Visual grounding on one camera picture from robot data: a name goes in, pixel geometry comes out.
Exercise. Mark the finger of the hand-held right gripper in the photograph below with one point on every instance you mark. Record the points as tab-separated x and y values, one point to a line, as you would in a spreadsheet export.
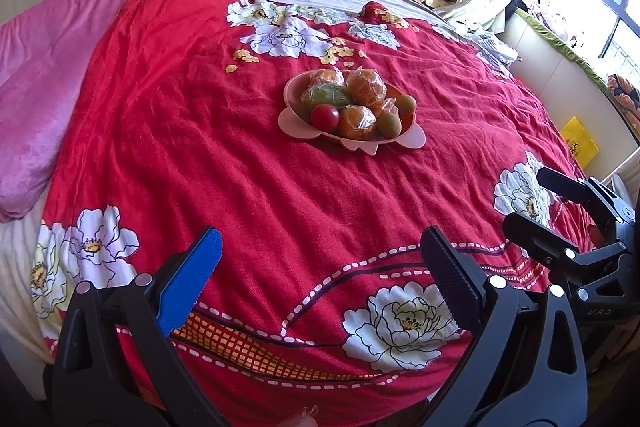
527	232
560	184

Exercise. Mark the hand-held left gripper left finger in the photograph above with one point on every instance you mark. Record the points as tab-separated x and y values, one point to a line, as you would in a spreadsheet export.
192	282

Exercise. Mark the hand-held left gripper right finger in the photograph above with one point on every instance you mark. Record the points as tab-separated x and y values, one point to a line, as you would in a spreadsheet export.
452	282

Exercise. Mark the round brown fruit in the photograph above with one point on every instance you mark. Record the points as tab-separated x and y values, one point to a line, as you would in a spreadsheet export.
406	104
389	124

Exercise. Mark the orange plastic bowl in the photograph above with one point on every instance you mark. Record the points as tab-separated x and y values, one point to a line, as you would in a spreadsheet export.
292	124

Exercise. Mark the red tomato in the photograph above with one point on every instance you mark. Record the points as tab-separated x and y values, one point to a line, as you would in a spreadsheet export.
325	116

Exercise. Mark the green plastic-wrapped orange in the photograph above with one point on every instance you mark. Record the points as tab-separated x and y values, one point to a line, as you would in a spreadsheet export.
322	96

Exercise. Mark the person's left hand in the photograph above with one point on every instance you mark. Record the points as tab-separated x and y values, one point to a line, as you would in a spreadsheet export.
302	417

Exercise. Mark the yellow bag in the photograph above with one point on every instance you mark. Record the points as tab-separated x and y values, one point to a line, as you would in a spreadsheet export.
580	142

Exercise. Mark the white low cabinet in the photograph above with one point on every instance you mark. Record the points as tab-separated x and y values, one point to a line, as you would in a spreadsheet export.
550	92

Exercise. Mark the red floral blanket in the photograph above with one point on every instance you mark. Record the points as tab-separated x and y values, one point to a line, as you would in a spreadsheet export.
250	182

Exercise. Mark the green-edged cover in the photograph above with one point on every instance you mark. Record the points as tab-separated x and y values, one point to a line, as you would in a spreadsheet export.
560	42

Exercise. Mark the white crumpled cloth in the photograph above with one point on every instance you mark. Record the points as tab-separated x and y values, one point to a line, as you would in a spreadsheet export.
492	52

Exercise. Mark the black clothing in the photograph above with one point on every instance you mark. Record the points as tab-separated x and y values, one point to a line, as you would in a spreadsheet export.
520	4

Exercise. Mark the pink plush blanket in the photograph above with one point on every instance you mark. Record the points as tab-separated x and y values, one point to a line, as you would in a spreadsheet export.
40	82

